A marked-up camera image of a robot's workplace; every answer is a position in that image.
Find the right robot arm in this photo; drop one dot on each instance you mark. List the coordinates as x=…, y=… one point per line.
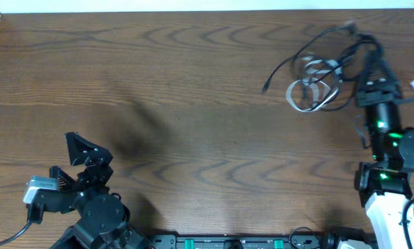
x=384, y=185

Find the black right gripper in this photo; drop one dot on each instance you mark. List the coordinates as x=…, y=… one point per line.
x=377, y=95

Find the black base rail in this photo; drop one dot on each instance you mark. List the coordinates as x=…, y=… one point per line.
x=300, y=238

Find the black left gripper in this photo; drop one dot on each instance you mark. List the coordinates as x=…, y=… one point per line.
x=90, y=171

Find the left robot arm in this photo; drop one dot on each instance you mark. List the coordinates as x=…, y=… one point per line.
x=104, y=219

